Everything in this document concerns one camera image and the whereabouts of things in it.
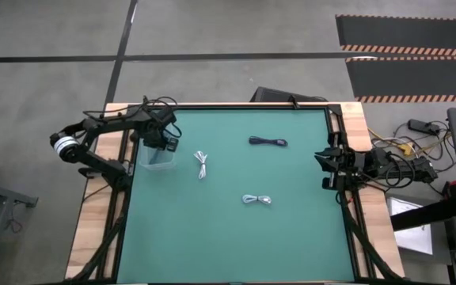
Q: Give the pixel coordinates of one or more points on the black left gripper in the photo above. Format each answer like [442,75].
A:
[156,134]

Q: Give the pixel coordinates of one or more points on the black stand leg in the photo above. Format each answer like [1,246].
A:
[426,215]

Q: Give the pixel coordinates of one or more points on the black hazard-striped floor mat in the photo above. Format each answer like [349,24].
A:
[406,31]
[410,79]

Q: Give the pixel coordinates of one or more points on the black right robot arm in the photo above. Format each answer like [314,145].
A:
[410,168]

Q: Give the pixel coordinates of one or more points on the clear plastic bin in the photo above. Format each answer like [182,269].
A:
[158,162]

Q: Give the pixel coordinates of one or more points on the black flat case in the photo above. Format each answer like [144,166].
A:
[275,95]

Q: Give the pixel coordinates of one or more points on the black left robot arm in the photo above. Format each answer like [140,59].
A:
[105,124]

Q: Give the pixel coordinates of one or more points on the black power brick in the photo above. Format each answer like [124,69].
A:
[422,126]

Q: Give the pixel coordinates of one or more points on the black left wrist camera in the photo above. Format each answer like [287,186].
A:
[166,115]

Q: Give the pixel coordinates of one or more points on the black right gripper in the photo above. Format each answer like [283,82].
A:
[344,166]

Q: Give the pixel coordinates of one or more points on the silver aluminium rail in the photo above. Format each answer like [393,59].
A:
[334,126]

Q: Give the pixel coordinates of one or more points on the white paper sheet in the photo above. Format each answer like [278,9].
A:
[414,237]

